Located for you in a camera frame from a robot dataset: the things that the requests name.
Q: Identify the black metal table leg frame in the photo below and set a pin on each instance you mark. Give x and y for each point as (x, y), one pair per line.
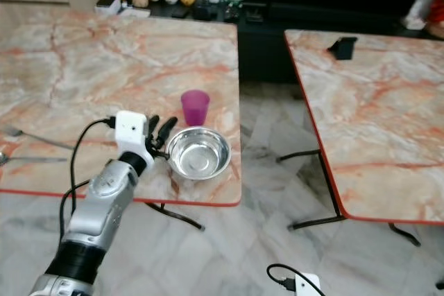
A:
(182, 217)
(328, 188)

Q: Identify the stainless steel bowl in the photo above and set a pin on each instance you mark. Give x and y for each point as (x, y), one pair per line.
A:
(200, 155)

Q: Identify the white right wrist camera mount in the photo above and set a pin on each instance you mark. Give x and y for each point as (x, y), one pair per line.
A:
(308, 285)

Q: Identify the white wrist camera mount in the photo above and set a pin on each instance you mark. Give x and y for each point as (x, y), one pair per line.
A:
(130, 132)
(308, 285)

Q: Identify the purple plastic cup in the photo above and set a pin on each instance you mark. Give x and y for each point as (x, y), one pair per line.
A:
(195, 107)

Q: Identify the white and red object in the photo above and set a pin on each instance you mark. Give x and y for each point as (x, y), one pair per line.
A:
(431, 8)

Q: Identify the metal spoon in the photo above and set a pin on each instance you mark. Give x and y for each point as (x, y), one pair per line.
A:
(41, 160)

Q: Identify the small black stand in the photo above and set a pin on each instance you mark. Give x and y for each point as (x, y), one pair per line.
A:
(343, 48)

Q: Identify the black television cabinet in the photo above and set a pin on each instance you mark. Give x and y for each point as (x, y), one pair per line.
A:
(260, 50)

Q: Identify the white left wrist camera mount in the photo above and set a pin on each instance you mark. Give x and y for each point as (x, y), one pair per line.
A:
(130, 132)

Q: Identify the metal fork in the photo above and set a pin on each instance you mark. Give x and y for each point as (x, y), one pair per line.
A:
(41, 140)

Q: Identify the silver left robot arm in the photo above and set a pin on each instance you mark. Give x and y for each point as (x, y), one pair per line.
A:
(104, 199)

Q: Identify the small white box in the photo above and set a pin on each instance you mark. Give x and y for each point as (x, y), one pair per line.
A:
(107, 5)

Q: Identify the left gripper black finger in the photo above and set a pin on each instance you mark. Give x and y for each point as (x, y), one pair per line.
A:
(166, 129)
(152, 128)

